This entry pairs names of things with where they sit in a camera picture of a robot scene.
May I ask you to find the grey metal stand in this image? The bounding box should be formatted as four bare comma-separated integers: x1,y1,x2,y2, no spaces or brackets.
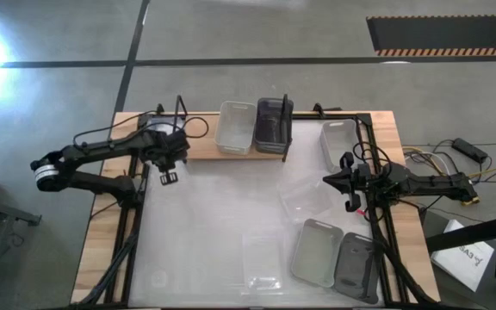
0,192,43,228

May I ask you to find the black power brick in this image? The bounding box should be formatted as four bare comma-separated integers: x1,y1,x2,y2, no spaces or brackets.
451,137,489,164

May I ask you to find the wooden shelf with black frame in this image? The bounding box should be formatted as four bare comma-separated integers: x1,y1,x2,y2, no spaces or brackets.
173,92,295,164

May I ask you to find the white cable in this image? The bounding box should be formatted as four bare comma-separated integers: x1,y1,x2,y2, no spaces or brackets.
405,150,452,176

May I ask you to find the black mat with hazard stripe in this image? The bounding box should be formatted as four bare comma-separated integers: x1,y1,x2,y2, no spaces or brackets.
365,14,496,59

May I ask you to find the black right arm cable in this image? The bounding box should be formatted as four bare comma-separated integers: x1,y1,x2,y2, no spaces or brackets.
352,140,394,174

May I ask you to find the white plastic basket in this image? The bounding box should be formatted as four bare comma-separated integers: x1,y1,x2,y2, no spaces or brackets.
319,118,362,174
213,100,258,157
289,217,345,289

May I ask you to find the grey translucent plastic basket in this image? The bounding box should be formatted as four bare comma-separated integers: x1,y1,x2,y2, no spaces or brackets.
332,231,381,305
253,96,295,156

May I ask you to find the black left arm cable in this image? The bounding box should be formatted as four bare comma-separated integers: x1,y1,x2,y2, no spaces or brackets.
72,109,210,151

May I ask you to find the black aluminium table frame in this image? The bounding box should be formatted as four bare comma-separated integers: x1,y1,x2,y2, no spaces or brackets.
70,102,443,310

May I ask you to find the white printed cardboard box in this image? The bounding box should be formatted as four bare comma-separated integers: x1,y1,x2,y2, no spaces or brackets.
430,218,496,293

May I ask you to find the black metal bar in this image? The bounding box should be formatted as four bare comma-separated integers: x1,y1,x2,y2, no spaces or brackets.
425,209,496,254

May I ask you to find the yellow cable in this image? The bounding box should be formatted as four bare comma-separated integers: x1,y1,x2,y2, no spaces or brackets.
402,146,496,178

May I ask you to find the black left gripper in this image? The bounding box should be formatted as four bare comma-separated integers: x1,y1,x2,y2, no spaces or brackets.
142,128,191,187

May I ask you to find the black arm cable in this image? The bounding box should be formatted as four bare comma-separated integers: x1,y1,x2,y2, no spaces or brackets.
72,109,210,151
352,140,394,174

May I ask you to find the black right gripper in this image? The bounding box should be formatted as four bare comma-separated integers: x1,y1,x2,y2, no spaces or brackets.
323,151,381,213

